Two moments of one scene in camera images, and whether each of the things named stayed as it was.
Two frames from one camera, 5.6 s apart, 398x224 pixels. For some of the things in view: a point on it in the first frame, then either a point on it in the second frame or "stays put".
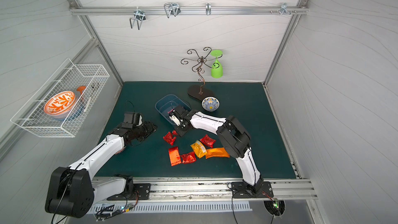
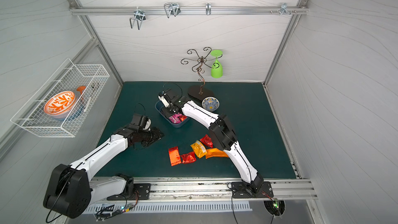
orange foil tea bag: [216, 152] stays put
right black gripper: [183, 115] → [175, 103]
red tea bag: [208, 141] stays put
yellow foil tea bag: [199, 149] stays put
